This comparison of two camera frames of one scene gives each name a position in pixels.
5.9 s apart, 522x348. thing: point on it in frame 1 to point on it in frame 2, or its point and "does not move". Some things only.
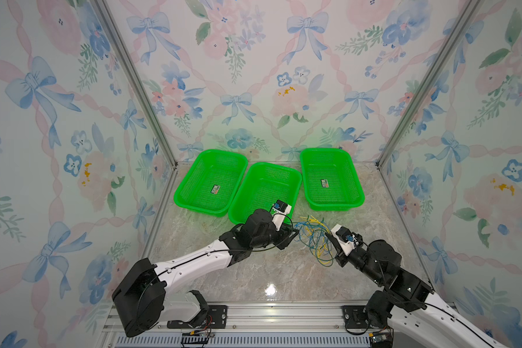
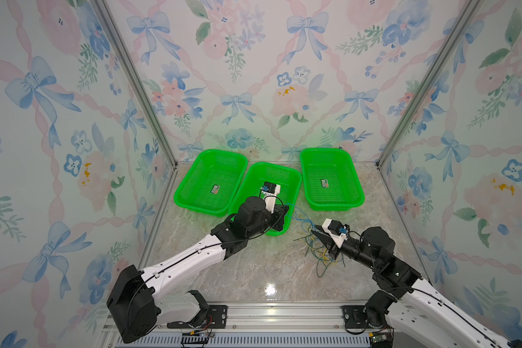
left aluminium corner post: (141, 77) does not move
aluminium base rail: (251, 327) does not move
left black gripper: (283, 238) to (278, 216)
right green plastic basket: (331, 179) does not move
